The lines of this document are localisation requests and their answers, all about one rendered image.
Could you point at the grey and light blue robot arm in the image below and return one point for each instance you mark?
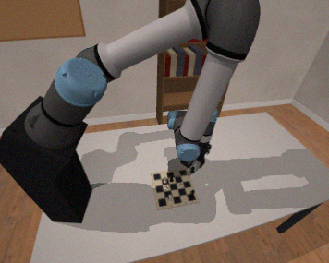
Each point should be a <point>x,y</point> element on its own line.
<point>79,83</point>

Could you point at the black and cream chessboard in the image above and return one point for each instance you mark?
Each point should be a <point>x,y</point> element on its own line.
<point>180,195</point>

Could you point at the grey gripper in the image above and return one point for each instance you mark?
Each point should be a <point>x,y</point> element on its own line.
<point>200,161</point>

